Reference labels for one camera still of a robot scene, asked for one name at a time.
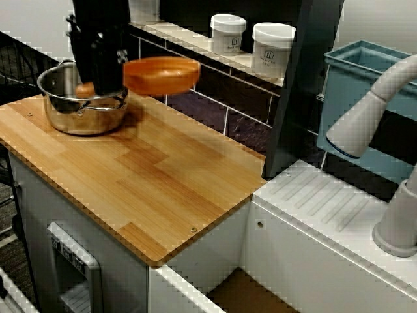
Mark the white plain container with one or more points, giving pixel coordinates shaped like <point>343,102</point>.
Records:
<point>145,11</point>

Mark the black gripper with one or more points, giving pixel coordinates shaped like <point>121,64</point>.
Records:
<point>97,36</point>

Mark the black mesh crate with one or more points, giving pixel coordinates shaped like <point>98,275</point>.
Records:
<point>19,65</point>

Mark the orange plastic toy pan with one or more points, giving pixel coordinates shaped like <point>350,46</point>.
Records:
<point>163,78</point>

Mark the teal plastic bin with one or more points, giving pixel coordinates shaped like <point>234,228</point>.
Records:
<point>345,104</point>

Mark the dark tiled backsplash shelf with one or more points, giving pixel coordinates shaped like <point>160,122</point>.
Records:
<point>202,107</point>

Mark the stainless steel pot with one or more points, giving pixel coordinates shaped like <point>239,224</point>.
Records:
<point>84,120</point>

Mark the grey toy faucet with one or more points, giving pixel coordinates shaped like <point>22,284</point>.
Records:
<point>397,225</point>

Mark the dark grey upright panel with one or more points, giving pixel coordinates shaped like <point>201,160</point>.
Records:
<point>303,98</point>

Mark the aluminium frame rail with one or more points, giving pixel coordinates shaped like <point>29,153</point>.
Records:
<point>9,293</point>

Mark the white lidded spice jar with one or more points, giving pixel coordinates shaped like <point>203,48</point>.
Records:
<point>228,32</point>
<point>272,49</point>

